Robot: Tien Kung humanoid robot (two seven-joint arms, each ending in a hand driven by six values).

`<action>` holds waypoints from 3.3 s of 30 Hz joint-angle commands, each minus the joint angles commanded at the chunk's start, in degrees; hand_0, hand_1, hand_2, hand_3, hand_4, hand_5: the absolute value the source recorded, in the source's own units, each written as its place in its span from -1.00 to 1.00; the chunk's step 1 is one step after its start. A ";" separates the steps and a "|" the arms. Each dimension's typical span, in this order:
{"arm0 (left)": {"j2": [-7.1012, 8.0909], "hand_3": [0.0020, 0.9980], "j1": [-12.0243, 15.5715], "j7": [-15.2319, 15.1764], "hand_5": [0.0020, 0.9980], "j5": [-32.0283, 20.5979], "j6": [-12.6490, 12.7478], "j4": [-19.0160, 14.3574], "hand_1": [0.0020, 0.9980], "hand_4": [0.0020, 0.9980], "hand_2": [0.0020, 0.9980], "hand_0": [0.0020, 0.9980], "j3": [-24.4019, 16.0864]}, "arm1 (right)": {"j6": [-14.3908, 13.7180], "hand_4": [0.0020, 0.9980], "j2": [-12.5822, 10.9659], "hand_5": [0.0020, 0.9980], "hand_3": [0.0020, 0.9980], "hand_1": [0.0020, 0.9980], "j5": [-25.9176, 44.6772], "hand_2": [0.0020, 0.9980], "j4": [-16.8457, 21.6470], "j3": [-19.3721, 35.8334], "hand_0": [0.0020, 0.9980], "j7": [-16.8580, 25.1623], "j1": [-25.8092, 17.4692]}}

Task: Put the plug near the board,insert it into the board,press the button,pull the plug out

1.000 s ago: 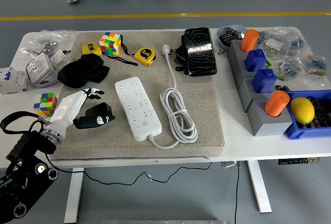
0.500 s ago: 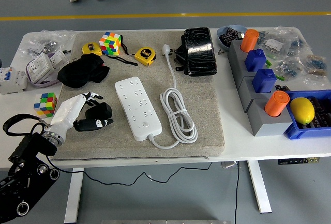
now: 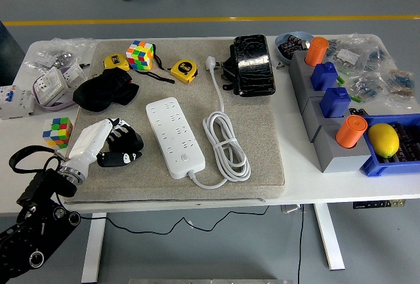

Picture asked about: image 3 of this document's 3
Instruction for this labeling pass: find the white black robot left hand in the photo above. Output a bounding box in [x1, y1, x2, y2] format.
[65, 117, 144, 174]

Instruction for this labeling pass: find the black plug adapter with cord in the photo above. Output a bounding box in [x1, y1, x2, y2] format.
[78, 129, 272, 235]

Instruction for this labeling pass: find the white power strip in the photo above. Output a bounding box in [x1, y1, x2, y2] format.
[145, 96, 207, 179]

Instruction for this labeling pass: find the small colourful puzzle cube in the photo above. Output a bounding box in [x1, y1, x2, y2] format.
[42, 116, 74, 150]

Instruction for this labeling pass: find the purple bowl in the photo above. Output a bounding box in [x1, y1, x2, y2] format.
[31, 67, 81, 112]

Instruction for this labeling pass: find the black cloth pouch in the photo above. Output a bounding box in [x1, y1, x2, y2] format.
[72, 68, 139, 113]

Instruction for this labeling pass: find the grey-brown mat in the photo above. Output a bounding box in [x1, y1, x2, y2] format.
[64, 38, 285, 205]

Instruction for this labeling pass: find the white circuit breaker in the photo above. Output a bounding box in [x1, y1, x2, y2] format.
[0, 84, 35, 121]

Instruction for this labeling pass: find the yellow tape measure plain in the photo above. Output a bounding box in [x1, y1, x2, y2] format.
[103, 52, 131, 71]

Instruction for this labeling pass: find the clear bag of metal parts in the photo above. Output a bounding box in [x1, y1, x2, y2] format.
[32, 37, 96, 68]

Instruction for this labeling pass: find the large colourful puzzle cube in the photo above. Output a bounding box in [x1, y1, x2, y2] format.
[125, 39, 155, 71]

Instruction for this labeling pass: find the white table leg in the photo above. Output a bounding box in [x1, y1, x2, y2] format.
[81, 212, 108, 284]
[313, 203, 346, 271]

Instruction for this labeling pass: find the yellow tape measure 5m print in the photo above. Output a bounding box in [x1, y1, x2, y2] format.
[170, 59, 199, 84]

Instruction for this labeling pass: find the glossy black case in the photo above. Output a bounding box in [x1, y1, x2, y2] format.
[232, 33, 276, 97]

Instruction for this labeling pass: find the grey peg holder block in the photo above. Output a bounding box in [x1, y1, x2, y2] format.
[301, 95, 348, 142]
[287, 50, 329, 100]
[313, 123, 373, 174]

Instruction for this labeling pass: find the black capacitors heap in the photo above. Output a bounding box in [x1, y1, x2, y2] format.
[278, 34, 311, 60]
[382, 122, 420, 164]

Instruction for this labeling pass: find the light blue bowl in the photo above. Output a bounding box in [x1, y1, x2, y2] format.
[274, 31, 314, 66]

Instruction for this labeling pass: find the orange cylinder peg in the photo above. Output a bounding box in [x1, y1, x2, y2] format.
[304, 36, 329, 67]
[335, 115, 368, 150]

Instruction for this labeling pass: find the blue block peg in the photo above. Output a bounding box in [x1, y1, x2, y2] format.
[320, 86, 351, 118]
[310, 61, 339, 91]

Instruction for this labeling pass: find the clear bag with white label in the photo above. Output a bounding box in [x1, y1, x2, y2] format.
[327, 36, 388, 71]

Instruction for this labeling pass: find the clear bag of blue resistors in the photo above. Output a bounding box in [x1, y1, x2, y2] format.
[347, 70, 388, 101]

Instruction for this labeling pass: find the blue plastic bin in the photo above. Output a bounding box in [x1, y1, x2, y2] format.
[359, 113, 420, 178]

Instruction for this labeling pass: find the yellow lemon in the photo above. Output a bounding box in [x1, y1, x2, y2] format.
[367, 123, 400, 159]

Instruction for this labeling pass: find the black table control panel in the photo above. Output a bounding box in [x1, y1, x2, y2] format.
[352, 199, 407, 210]

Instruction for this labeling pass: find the clear bag of striped resistors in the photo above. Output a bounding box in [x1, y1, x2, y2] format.
[383, 67, 416, 108]

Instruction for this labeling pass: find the white wall socket panel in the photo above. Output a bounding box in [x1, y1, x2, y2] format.
[62, 63, 89, 85]
[33, 66, 70, 105]

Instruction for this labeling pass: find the black tape measure strap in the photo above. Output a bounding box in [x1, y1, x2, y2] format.
[133, 69, 176, 84]
[152, 43, 169, 71]

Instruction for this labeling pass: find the white power cord with plug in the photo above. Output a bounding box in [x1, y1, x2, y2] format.
[186, 54, 253, 189]

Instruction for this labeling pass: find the metal bracket under table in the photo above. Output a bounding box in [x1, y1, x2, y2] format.
[281, 203, 306, 214]

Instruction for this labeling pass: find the thin black hanging cable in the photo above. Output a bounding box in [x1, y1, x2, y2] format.
[297, 204, 305, 284]

